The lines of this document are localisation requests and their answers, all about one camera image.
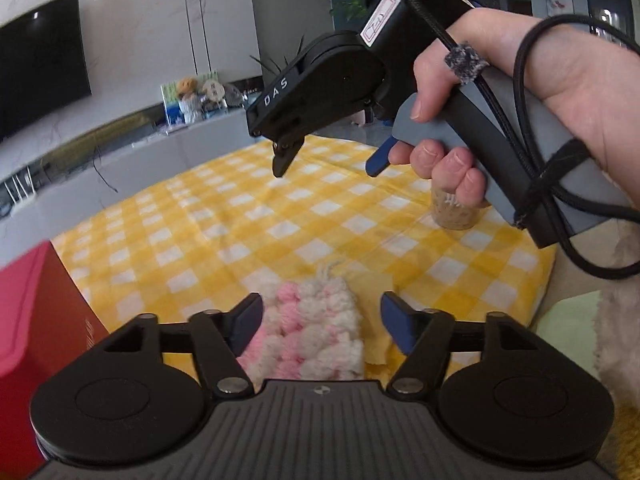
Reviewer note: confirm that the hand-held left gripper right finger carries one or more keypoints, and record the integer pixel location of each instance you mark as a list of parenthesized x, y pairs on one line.
[(397, 324)]

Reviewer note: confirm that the black wall television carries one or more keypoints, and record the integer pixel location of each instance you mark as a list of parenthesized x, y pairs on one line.
[(40, 60)]

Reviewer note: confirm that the yellow checked tablecloth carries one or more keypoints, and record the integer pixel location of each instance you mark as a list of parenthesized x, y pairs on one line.
[(225, 245)]

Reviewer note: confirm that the pink and white knitted toy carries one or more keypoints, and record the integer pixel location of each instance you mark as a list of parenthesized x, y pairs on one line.
[(305, 330)]

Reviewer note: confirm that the red square box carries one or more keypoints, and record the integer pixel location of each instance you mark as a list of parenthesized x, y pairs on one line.
[(40, 310)]

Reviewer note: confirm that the round white hand fan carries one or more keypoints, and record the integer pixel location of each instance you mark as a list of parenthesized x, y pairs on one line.
[(215, 92)]

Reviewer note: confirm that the green picture board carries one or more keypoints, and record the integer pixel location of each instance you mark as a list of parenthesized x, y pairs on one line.
[(170, 105)]

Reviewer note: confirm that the milk tea cup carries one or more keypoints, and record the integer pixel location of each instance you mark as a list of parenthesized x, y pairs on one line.
[(452, 217)]

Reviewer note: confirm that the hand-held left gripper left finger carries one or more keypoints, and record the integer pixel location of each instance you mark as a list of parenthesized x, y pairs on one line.
[(247, 324)]

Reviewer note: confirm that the white wifi router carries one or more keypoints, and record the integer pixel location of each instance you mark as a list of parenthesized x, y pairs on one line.
[(22, 195)]

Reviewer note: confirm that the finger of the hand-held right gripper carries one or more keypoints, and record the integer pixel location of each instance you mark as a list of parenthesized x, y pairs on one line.
[(379, 162), (285, 160)]

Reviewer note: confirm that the person's right hand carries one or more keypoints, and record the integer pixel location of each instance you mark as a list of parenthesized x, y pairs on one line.
[(575, 70)]

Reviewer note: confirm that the long-leaf potted plant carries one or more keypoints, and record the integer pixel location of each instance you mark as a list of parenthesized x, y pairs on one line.
[(267, 67)]

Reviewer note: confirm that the light green mat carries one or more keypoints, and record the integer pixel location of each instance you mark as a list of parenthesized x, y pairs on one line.
[(570, 320)]

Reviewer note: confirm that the white marble television cabinet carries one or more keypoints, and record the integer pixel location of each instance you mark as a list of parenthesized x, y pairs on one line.
[(125, 160)]

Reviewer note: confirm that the cream fluffy garment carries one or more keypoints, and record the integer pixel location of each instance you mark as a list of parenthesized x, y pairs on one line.
[(620, 320)]

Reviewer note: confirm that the brown teddy bear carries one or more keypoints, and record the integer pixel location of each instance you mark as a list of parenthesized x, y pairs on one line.
[(187, 87)]

